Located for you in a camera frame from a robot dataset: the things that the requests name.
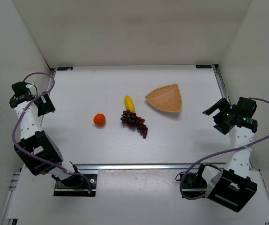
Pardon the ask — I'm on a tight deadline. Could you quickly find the orange fake fruit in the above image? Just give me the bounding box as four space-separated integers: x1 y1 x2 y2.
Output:
93 113 106 127

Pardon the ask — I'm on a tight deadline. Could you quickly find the purple fake grape bunch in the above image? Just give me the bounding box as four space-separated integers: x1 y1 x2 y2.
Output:
120 109 149 139

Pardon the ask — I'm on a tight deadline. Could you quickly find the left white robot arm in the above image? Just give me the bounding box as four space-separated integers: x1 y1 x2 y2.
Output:
9 82 84 188

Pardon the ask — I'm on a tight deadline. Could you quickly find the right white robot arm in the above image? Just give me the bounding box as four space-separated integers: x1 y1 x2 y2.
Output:
180 97 257 212

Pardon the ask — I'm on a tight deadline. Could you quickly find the woven triangular fruit basket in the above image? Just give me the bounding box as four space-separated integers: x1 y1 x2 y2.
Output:
145 84 182 113

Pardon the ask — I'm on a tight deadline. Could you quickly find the yellow fake banana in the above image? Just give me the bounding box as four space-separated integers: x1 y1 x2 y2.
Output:
124 96 135 113

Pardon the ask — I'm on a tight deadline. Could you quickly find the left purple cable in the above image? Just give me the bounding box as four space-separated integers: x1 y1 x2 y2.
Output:
12 72 93 195

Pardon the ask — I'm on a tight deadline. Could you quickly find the purple cable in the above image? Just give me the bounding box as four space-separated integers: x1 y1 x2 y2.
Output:
12 72 93 195
179 97 269 200

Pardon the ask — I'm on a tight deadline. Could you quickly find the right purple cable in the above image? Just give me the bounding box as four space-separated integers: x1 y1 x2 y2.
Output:
179 97 269 200

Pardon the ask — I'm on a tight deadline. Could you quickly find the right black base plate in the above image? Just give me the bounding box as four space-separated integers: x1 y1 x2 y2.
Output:
182 172 207 198

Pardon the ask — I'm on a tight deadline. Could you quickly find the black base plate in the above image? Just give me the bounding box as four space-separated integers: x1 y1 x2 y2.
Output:
182 172 207 198
53 172 97 197

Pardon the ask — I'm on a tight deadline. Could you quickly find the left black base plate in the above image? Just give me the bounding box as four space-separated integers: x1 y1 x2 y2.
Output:
53 172 97 197

